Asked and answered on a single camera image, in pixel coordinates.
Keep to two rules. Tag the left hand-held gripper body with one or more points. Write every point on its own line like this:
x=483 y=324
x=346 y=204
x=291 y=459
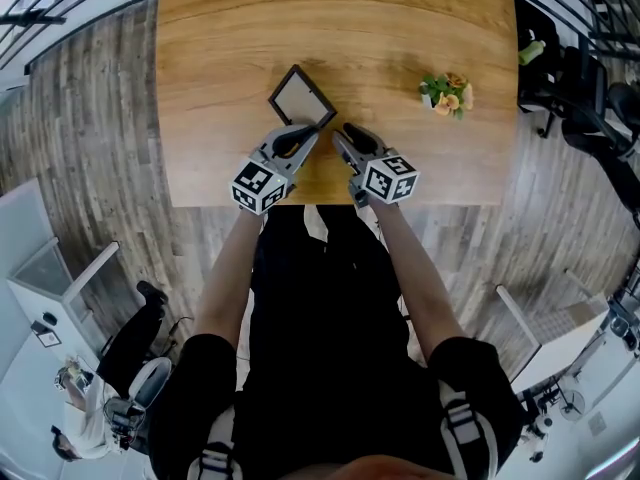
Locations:
x=257 y=183

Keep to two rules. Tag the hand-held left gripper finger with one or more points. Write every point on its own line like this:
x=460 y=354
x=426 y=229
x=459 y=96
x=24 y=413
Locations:
x=302 y=155
x=272 y=140

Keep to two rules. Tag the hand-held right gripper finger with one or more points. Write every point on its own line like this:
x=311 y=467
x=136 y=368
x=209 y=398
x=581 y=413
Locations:
x=350 y=160
x=367 y=143

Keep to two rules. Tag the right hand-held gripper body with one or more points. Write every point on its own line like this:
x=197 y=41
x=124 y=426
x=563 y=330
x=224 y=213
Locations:
x=387 y=178

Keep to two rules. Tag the black picture frame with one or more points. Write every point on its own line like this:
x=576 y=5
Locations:
x=300 y=95

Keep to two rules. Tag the person's right forearm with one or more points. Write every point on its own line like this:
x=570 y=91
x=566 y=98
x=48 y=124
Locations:
x=420 y=288

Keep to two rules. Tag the person's left forearm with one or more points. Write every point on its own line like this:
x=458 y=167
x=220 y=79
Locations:
x=225 y=283

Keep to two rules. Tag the potted orange flower plant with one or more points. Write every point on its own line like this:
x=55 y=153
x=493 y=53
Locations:
x=447 y=100

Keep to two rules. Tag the person's black clothing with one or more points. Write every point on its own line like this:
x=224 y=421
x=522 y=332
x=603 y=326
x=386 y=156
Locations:
x=325 y=343

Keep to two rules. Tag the black office chair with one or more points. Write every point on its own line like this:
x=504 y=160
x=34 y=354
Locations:
x=537 y=88
x=620 y=103

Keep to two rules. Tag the green bottle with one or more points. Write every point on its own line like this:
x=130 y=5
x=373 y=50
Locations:
x=531 y=53

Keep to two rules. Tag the grey office chair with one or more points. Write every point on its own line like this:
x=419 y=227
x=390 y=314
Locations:
x=152 y=383

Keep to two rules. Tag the white desk with white legs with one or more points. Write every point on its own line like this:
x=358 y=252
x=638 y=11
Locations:
x=570 y=343

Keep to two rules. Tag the small framed card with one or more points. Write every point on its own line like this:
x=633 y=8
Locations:
x=46 y=334

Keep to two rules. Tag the black metal railing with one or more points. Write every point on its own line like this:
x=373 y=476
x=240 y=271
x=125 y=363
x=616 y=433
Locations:
x=35 y=18
x=620 y=38

